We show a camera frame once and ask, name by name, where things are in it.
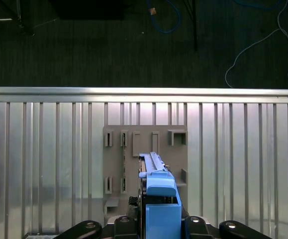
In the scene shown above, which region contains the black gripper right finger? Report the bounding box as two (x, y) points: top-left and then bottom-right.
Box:
(183, 215), (273, 239)

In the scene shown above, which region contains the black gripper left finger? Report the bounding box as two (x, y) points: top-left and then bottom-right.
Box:
(59, 196), (138, 239)

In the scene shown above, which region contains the hard disk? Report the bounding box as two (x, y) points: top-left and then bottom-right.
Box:
(138, 151), (182, 239)

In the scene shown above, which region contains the grey parts rack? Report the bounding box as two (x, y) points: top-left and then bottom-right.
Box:
(102, 125), (189, 221)

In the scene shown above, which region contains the black box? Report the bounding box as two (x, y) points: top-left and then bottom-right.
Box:
(51, 0), (134, 21)

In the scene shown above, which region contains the white floor cable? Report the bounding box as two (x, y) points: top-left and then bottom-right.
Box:
(224, 0), (288, 88)

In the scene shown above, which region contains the thin black floor cable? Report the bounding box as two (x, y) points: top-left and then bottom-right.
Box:
(187, 0), (199, 52)

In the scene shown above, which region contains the blue floor cable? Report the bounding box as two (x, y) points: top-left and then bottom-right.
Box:
(146, 0), (182, 33)

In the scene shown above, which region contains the metal stand frame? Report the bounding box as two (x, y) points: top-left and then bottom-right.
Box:
(0, 0), (35, 36)

